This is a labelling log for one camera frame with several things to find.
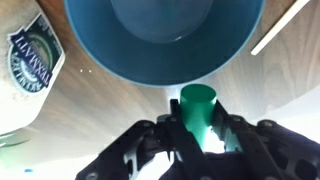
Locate green cylinder block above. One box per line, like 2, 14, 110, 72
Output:
180, 84, 217, 151

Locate dark blue bowl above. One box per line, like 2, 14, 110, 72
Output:
63, 0, 265, 87

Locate white stick on table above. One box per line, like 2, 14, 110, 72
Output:
251, 0, 310, 56

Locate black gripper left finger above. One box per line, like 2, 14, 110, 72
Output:
75, 99, 214, 180

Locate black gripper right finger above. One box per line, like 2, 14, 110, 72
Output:
211, 103, 320, 180

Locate round wooden table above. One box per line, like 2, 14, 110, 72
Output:
0, 0, 320, 170

